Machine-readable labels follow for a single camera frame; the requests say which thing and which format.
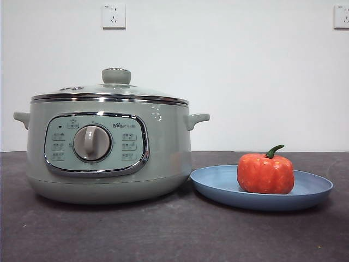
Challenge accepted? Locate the glass lid with green knob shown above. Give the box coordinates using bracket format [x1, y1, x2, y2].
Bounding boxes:
[31, 67, 189, 106]

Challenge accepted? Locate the blue round plate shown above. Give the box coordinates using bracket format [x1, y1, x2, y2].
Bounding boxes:
[189, 164, 334, 212]

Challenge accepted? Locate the white wall socket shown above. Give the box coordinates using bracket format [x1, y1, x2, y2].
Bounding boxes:
[101, 3, 127, 29]
[333, 4, 349, 30]

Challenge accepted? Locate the orange pumpkin with green stem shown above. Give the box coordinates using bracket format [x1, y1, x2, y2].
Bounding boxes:
[236, 144, 296, 195]

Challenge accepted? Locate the pale green electric steamer pot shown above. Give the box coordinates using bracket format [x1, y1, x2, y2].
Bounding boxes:
[13, 94, 211, 206]

